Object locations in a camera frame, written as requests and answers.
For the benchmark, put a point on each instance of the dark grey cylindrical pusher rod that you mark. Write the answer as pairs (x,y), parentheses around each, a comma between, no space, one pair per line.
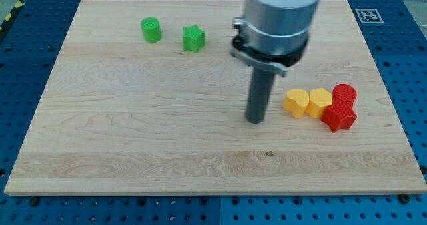
(258,95)

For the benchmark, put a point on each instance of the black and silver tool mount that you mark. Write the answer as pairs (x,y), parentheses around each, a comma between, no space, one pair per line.
(264,51)

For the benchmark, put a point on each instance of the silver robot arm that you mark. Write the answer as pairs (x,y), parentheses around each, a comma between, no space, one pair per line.
(280,17)

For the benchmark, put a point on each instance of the yellow heart block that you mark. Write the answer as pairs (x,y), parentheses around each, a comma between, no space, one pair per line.
(296,102)

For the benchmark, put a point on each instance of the yellow hexagon block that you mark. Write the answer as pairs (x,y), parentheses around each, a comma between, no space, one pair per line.
(319,100)

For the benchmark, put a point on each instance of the red cylinder block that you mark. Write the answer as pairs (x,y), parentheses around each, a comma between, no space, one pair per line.
(344,92)

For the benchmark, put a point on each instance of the red star block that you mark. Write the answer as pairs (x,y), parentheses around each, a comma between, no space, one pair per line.
(340,115)

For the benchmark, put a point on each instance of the green star block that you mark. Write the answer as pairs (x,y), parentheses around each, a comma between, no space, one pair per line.
(193,38)

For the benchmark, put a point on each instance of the white fiducial marker tag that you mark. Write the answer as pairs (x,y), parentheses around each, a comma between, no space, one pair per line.
(369,16)

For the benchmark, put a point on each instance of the wooden board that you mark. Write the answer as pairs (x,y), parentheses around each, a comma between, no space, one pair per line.
(123,117)

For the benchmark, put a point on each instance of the green cylinder block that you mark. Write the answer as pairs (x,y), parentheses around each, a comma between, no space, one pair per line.
(151,29)

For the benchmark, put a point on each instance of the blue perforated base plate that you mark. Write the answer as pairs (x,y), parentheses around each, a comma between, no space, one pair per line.
(28,52)

